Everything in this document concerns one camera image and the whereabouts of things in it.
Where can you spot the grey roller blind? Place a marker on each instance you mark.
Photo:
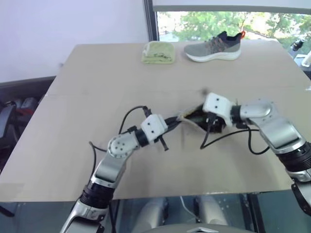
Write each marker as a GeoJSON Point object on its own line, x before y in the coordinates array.
{"type": "Point", "coordinates": [230, 5]}

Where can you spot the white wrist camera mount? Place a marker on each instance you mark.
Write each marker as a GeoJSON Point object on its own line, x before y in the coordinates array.
{"type": "Point", "coordinates": [153, 125]}
{"type": "Point", "coordinates": [217, 105]}

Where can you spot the grey window frame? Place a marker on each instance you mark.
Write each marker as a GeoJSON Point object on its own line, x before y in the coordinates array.
{"type": "Point", "coordinates": [151, 20]}

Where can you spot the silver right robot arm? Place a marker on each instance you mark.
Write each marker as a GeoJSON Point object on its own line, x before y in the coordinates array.
{"type": "Point", "coordinates": [277, 131]}

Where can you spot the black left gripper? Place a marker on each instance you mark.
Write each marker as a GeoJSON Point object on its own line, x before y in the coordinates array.
{"type": "Point", "coordinates": [162, 142]}

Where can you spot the grey robot torso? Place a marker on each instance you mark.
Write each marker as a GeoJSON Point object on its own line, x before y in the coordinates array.
{"type": "Point", "coordinates": [199, 229]}

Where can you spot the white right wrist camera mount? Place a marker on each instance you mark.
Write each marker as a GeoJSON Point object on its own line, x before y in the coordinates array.
{"type": "Point", "coordinates": [217, 105]}

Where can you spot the small white object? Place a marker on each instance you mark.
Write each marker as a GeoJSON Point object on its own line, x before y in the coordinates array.
{"type": "Point", "coordinates": [306, 59]}

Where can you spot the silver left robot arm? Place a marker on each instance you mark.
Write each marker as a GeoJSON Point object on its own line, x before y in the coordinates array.
{"type": "Point", "coordinates": [114, 167]}

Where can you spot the small black device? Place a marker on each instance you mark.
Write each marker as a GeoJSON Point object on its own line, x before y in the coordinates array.
{"type": "Point", "coordinates": [297, 44]}

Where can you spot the folded green towel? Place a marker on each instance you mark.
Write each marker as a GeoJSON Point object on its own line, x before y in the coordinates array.
{"type": "Point", "coordinates": [158, 53]}

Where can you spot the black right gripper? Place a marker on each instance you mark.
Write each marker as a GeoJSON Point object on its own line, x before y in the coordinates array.
{"type": "Point", "coordinates": [216, 125]}

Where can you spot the grey green sneaker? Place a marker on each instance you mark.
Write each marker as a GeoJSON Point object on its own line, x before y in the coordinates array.
{"type": "Point", "coordinates": [213, 49]}

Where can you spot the silver robot leg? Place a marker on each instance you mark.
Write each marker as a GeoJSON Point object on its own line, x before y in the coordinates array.
{"type": "Point", "coordinates": [153, 211]}
{"type": "Point", "coordinates": [213, 210]}

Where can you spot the black equipment pile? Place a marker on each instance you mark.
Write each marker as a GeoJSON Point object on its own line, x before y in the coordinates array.
{"type": "Point", "coordinates": [17, 109]}

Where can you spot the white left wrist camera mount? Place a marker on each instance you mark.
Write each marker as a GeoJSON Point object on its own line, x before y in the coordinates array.
{"type": "Point", "coordinates": [153, 125]}

